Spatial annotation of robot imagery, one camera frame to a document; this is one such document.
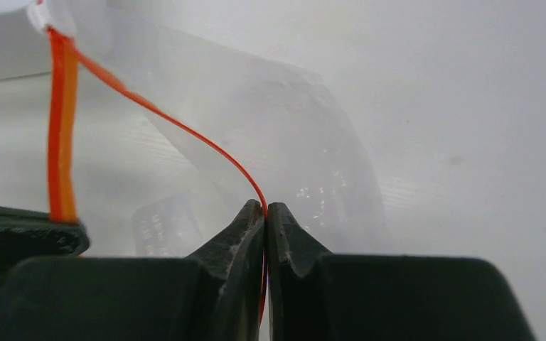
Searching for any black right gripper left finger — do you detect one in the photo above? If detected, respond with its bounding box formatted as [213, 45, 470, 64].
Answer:
[0, 200, 265, 340]

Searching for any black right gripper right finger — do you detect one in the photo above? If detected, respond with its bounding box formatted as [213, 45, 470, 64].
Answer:
[267, 203, 535, 340]

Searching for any clear orange zip bag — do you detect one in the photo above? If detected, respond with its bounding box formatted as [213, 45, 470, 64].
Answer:
[26, 0, 392, 325]

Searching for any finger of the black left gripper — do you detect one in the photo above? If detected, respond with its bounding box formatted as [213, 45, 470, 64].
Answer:
[0, 207, 90, 275]

